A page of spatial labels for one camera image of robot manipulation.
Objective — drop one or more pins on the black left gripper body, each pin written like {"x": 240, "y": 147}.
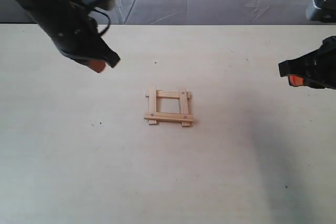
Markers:
{"x": 72, "y": 31}

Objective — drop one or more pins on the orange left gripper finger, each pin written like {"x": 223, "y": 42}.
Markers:
{"x": 97, "y": 66}

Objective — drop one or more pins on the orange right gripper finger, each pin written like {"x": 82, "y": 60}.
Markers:
{"x": 295, "y": 81}

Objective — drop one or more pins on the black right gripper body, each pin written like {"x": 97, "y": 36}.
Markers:
{"x": 317, "y": 68}

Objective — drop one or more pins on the plain wooden stick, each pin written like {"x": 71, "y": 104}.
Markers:
{"x": 152, "y": 100}

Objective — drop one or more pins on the wooden stick with holes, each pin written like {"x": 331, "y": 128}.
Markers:
{"x": 169, "y": 117}
{"x": 183, "y": 102}

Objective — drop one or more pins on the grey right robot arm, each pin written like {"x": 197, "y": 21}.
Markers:
{"x": 321, "y": 11}

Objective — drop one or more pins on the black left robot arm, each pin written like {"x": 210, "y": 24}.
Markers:
{"x": 74, "y": 33}

